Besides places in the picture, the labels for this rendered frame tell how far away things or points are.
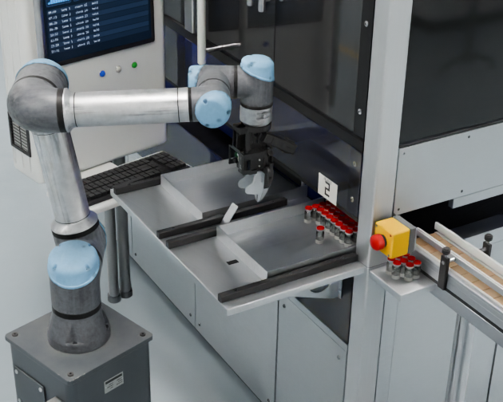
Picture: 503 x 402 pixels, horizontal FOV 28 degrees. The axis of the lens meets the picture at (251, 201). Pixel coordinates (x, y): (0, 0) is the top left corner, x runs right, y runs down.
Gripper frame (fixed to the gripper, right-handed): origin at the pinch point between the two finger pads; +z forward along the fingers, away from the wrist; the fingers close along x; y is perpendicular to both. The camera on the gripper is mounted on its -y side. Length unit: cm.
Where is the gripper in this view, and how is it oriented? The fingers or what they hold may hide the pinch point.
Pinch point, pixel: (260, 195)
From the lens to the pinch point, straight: 242.1
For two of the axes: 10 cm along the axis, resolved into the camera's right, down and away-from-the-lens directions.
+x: 4.9, 4.3, -7.6
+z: -0.3, 8.8, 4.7
